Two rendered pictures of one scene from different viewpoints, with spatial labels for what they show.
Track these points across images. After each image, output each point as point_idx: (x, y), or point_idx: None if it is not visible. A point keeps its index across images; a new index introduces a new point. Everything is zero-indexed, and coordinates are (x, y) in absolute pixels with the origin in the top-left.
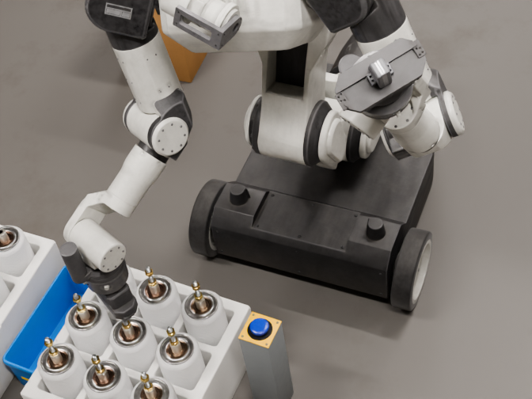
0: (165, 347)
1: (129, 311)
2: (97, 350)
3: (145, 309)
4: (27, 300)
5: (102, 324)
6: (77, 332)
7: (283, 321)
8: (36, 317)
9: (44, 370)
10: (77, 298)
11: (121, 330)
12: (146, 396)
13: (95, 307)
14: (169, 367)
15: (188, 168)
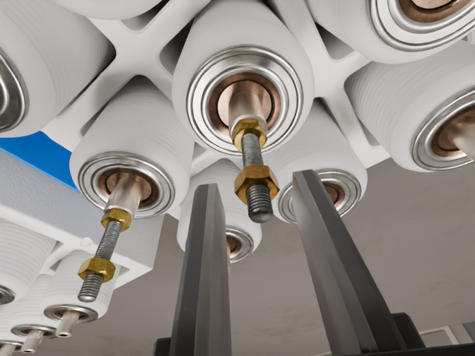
0: (400, 17)
1: None
2: (194, 143)
3: (159, 1)
4: (27, 187)
5: (169, 158)
6: (170, 208)
7: None
8: (61, 170)
9: (230, 263)
10: (98, 279)
11: (223, 128)
12: (450, 143)
13: (105, 162)
14: (458, 40)
15: None
